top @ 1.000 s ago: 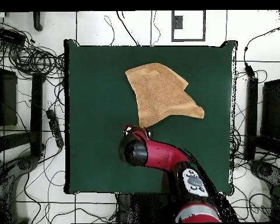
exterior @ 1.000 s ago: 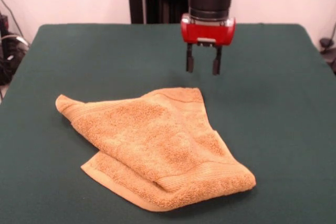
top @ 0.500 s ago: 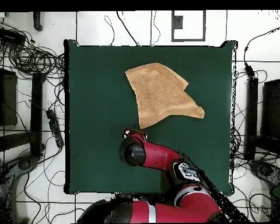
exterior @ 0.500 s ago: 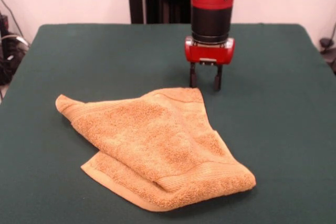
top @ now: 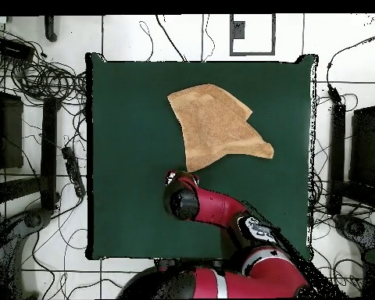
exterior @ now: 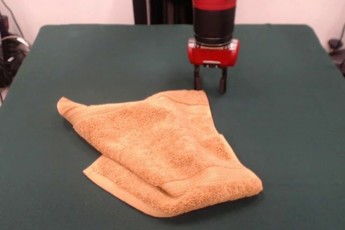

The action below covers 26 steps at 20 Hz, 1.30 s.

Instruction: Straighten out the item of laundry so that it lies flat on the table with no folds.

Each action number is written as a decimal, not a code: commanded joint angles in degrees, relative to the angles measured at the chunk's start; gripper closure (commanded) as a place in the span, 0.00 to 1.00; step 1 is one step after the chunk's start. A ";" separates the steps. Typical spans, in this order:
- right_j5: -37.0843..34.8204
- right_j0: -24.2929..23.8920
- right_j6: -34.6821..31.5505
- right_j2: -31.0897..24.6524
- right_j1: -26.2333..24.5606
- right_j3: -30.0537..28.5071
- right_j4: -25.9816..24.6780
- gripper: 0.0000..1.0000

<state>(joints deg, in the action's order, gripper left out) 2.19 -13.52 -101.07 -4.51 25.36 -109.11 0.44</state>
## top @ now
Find short black tube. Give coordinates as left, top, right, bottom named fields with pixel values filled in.
left=43, top=15, right=59, bottom=43

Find grey rectangular frame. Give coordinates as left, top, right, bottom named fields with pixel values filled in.
left=229, top=13, right=277, bottom=57

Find thick straight black cable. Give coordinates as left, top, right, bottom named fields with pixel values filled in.
left=155, top=14, right=188, bottom=63

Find black upright stand bar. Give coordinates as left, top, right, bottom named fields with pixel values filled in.
left=326, top=102, right=347, bottom=216
left=40, top=96, right=62, bottom=212

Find black cable with connector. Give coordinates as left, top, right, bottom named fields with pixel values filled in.
left=326, top=30, right=375, bottom=105

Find dark green table cloth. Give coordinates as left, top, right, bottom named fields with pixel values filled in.
left=84, top=52, right=319, bottom=263

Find dark flat panel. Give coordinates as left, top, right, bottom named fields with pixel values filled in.
left=0, top=90, right=24, bottom=170
left=348, top=104, right=375, bottom=188

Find tangled black cables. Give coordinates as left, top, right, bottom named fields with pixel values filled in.
left=0, top=26, right=88, bottom=107

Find black adapter box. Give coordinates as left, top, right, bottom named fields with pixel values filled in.
left=0, top=36, right=36, bottom=63

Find tan terry towel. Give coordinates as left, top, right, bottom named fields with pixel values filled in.
left=166, top=83, right=275, bottom=173

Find thin looped black cable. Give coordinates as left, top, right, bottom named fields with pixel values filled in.
left=139, top=20, right=154, bottom=63

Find black power strip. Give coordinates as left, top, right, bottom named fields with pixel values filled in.
left=61, top=145, right=88, bottom=199

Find grey caster wheel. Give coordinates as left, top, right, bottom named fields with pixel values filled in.
left=23, top=208, right=52, bottom=230
left=334, top=213, right=375, bottom=248

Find thin wavy black cable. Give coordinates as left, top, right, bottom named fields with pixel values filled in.
left=201, top=13, right=216, bottom=63

